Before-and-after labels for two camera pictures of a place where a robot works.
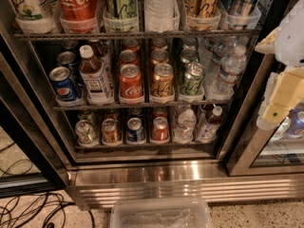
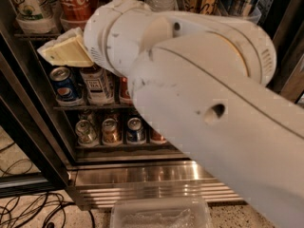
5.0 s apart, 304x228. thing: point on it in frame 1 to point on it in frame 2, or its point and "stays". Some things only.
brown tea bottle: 95,77 stays
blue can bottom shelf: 135,132 stays
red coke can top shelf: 78,6 stays
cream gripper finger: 288,92 to 68,49
